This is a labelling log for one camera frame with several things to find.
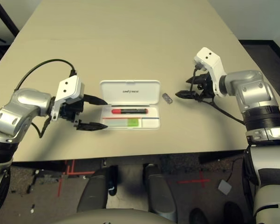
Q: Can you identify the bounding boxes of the red floor tape lines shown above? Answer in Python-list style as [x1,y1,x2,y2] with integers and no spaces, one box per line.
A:
[57,160,95,196]

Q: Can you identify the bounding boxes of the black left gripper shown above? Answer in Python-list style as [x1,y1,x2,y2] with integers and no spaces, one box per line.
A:
[60,94,108,131]

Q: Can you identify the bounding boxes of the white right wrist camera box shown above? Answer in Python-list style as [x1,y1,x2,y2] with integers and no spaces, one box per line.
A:
[192,47,227,98]

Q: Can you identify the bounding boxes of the black shoe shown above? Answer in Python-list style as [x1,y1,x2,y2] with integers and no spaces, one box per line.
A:
[190,207,209,224]
[223,202,244,224]

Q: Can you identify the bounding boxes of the grey right robot leg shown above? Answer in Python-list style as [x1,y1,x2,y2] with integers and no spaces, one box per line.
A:
[143,163,178,221]

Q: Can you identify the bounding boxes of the small dark eraser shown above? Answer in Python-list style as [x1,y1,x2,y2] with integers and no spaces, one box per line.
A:
[162,93,173,105]

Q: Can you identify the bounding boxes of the side table with black legs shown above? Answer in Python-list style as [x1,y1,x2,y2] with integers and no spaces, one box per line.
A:
[0,0,20,37]

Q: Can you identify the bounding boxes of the red floor tape cross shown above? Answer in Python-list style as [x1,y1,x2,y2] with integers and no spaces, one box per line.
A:
[178,172,210,189]

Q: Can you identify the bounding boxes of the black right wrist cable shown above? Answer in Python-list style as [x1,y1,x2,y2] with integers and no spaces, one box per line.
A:
[191,67,245,126]

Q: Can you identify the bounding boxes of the thin black floor cable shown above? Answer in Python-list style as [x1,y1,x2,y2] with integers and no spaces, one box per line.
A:
[225,157,245,182]

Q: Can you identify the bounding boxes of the grey robot torso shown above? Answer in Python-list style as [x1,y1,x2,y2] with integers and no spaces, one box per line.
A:
[53,209,178,224]

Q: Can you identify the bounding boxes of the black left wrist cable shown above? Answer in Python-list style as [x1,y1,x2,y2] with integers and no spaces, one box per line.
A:
[14,58,77,138]

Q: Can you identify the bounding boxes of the white plastic pencil case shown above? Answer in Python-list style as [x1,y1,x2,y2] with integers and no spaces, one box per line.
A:
[99,80,161,131]

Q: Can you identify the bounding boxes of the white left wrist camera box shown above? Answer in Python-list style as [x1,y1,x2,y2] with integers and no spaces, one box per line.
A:
[50,76,85,122]

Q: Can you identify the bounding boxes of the red black marker pen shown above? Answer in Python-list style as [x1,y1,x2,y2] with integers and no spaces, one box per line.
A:
[111,107,149,115]

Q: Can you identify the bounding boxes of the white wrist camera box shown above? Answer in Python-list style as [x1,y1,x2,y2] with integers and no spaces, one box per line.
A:
[192,47,227,98]
[50,76,85,122]

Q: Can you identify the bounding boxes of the thin red blue pencil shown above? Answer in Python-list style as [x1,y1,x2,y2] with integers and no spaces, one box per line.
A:
[102,116,159,120]

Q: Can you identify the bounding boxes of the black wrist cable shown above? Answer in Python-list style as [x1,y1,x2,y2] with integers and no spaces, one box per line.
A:
[191,67,245,126]
[14,58,77,138]

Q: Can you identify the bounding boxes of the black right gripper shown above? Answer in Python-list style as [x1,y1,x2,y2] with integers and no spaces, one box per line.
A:
[175,73,216,101]

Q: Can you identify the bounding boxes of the white square floor pad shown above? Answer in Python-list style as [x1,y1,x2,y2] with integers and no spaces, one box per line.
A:
[218,179,232,196]

